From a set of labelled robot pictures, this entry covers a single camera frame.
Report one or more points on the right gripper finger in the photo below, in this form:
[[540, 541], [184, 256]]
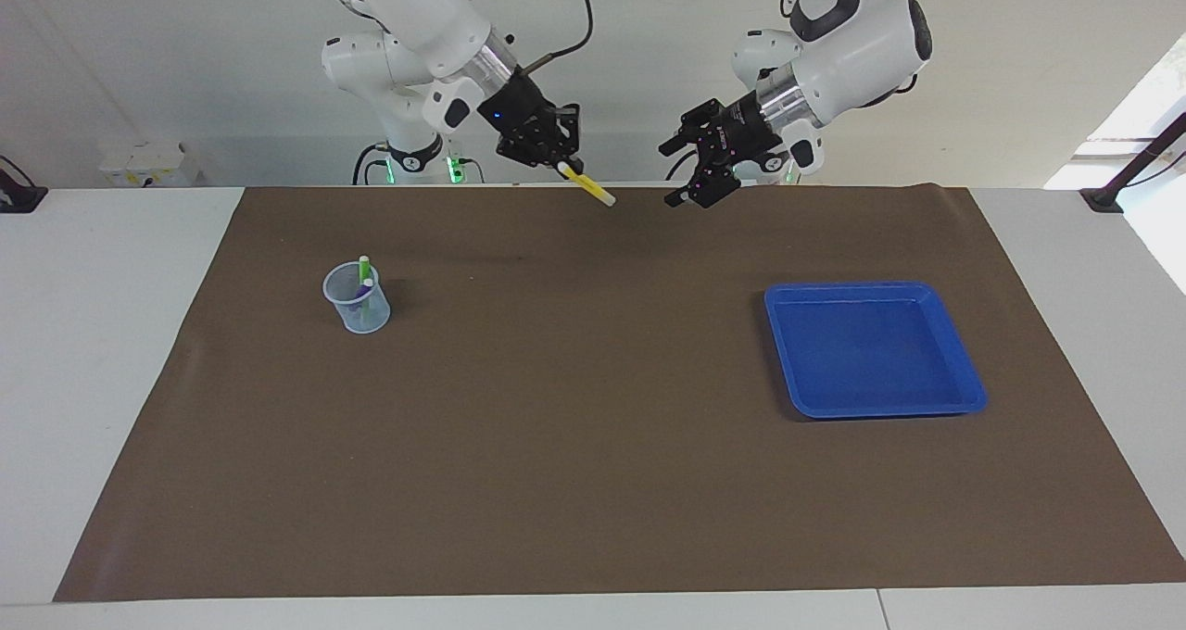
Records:
[[568, 134], [533, 159]]

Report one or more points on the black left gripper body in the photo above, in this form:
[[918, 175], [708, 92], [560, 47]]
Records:
[[749, 130]]

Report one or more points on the translucent mesh pen cup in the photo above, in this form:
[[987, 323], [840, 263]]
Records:
[[347, 315]]

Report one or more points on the bright window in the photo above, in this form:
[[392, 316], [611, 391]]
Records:
[[1154, 102]]

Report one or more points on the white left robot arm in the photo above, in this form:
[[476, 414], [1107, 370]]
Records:
[[862, 46]]

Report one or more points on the green marker pen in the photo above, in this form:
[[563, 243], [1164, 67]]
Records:
[[364, 269]]

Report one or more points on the yellow marker pen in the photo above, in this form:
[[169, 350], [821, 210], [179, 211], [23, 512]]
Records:
[[588, 187]]

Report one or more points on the purple marker pen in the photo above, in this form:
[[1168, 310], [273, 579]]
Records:
[[367, 289]]

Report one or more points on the white power strip box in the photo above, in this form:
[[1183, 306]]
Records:
[[148, 162]]

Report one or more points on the black pole with base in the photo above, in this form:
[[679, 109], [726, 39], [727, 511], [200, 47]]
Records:
[[1126, 176]]

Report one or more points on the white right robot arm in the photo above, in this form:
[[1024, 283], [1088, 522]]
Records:
[[426, 9]]

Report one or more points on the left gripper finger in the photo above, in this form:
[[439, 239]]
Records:
[[690, 128], [715, 181]]

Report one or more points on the brown table mat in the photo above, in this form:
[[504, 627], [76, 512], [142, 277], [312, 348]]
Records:
[[593, 445]]

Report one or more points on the blue plastic tray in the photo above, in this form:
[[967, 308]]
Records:
[[871, 352]]

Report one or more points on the black table clamp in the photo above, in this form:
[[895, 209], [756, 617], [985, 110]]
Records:
[[18, 195]]

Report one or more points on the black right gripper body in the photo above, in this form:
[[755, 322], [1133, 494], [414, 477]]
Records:
[[519, 116]]

